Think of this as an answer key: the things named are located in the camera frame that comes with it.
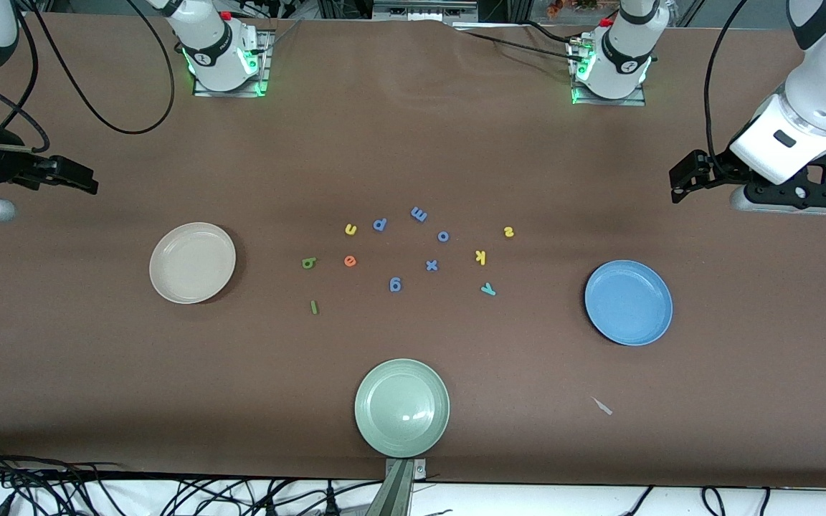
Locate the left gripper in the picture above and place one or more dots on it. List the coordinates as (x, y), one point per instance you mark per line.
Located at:
(716, 170)

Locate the yellow foam letter k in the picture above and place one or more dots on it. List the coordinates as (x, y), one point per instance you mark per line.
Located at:
(480, 258)

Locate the teal foam letter y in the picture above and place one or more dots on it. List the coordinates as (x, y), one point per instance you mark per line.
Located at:
(488, 290)

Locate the yellow foam letter n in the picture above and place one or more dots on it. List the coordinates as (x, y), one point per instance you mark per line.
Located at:
(347, 230)

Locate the orange foam letter e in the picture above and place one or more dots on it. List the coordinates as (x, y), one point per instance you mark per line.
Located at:
(346, 262)

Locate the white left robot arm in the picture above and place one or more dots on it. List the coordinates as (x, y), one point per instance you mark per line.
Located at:
(624, 50)

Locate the blue plate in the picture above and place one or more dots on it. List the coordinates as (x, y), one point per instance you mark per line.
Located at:
(629, 302)

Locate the beige brown plate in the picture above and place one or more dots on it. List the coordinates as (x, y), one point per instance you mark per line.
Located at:
(192, 262)

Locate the orange background object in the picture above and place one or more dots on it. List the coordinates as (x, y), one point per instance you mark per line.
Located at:
(563, 7)

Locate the white paper scrap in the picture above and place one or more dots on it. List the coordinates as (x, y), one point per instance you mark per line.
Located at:
(603, 406)

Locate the blue foam letter m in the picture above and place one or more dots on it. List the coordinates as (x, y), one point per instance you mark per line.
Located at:
(419, 213)

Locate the brown table cover sheet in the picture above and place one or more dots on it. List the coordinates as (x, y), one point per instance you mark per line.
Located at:
(413, 143)

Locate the grey power strip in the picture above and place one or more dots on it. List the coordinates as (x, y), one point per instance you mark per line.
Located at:
(424, 11)

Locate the blue foam letter p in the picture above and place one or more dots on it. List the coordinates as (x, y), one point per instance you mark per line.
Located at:
(377, 227)

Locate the blue foam letter g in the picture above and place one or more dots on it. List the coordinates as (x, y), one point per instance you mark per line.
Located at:
(395, 289)

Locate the green plate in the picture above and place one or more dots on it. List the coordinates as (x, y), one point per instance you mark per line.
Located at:
(402, 408)

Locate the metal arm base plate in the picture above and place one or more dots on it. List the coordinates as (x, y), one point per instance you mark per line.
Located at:
(614, 102)
(267, 61)

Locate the grey metal mounting post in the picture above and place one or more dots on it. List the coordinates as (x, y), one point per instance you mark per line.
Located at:
(395, 494)

